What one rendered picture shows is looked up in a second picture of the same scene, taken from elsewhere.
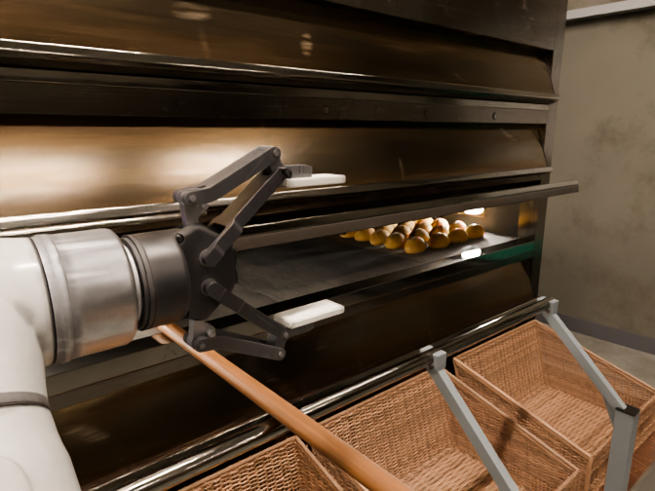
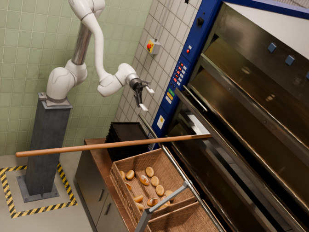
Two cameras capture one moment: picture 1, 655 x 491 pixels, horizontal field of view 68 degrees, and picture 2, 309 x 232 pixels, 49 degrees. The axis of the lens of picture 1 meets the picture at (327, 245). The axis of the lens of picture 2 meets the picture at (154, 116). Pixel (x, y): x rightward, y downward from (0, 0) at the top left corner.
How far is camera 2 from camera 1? 2.19 m
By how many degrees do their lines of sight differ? 83
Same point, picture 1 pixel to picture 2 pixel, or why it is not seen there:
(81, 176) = (207, 89)
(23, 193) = (198, 84)
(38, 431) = (116, 82)
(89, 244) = (132, 76)
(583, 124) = not seen: outside the picture
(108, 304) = (128, 80)
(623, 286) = not seen: outside the picture
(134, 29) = (230, 67)
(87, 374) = (187, 124)
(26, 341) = (123, 78)
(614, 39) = not seen: outside the picture
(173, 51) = (232, 76)
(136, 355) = (193, 131)
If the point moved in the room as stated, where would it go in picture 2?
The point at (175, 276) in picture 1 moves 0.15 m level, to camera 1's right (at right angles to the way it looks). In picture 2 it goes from (132, 84) to (126, 94)
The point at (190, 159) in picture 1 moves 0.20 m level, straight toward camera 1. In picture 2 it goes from (225, 102) to (199, 95)
